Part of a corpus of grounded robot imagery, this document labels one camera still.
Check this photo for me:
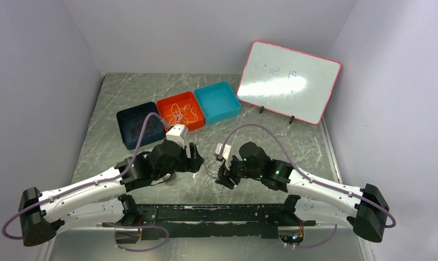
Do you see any black cable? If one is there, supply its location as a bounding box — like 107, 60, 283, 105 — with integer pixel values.
202, 158, 221, 181

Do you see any white cable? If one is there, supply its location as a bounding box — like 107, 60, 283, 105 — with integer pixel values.
164, 102, 200, 127
204, 158, 223, 186

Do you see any pink framed whiteboard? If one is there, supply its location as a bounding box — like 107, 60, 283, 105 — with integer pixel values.
237, 41, 342, 125

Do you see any brown cable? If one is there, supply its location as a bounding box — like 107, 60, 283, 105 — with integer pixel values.
126, 113, 162, 141

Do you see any teal square tray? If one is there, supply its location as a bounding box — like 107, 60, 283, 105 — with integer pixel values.
193, 81, 241, 125

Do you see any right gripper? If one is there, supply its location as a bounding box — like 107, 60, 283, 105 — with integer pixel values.
215, 154, 262, 189

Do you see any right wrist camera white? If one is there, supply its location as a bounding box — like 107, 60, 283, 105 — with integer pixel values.
214, 143, 231, 170

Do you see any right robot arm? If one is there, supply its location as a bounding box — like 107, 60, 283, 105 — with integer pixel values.
214, 142, 390, 243

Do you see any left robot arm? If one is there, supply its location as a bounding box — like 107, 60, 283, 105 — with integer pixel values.
18, 140, 204, 247

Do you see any orange square tray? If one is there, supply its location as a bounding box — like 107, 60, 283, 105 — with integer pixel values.
156, 91, 205, 131

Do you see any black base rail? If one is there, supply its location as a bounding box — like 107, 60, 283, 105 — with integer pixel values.
116, 203, 316, 240

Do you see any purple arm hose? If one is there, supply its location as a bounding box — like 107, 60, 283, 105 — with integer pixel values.
217, 124, 397, 229
2, 112, 172, 240

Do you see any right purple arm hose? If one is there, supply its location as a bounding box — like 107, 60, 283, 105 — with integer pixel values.
217, 124, 397, 229

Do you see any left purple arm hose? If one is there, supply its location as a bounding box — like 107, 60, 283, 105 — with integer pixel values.
2, 112, 172, 240

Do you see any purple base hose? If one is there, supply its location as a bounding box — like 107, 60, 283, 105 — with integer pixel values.
108, 223, 170, 252

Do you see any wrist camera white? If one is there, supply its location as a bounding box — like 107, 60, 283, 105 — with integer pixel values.
166, 124, 188, 148
214, 143, 231, 170

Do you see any dark navy square tray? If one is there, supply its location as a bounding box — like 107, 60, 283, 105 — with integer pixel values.
116, 102, 166, 150

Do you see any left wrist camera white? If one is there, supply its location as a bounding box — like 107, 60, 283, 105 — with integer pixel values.
166, 124, 188, 148

